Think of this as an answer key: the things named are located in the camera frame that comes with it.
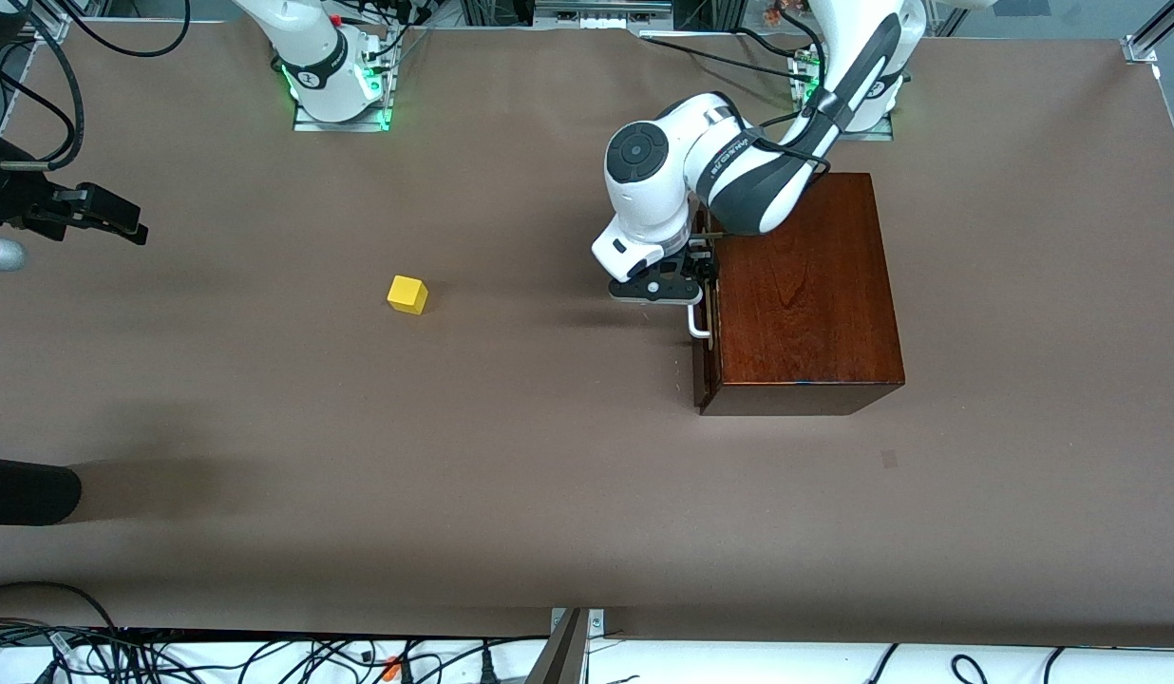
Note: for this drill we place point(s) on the aluminium corner bracket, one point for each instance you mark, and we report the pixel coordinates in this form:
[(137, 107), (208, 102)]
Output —
[(1140, 47)]

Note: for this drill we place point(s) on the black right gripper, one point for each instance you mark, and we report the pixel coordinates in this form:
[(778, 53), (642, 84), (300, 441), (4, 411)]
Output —
[(9, 193)]

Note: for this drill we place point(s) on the black ribbed cylinder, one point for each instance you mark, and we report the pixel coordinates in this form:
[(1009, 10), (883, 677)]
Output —
[(27, 490)]

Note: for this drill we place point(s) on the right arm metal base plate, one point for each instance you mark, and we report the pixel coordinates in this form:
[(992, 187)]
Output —
[(359, 124)]

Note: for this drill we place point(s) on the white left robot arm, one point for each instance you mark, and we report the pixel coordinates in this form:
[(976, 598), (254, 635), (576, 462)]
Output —
[(663, 190)]

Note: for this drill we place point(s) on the yellow wooden block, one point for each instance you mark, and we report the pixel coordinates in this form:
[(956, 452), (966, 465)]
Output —
[(407, 296)]

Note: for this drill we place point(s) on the aluminium frame profile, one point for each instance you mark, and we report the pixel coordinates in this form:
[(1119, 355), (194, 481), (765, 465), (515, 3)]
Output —
[(55, 21)]

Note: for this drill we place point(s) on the aluminium profile post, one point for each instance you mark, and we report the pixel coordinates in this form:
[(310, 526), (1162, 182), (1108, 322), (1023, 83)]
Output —
[(563, 655)]

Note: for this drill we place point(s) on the grey metal rail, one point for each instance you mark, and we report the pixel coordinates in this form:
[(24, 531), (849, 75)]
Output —
[(601, 11)]

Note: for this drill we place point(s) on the dark wooden cabinet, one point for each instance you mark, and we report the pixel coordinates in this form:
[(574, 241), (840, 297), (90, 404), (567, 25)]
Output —
[(805, 285)]

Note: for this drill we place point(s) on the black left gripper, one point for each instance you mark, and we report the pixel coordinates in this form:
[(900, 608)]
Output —
[(698, 258)]

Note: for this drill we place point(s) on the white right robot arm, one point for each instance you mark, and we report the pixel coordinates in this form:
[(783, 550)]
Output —
[(307, 47)]

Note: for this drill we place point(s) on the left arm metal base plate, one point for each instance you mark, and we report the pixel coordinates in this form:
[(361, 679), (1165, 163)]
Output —
[(877, 136)]

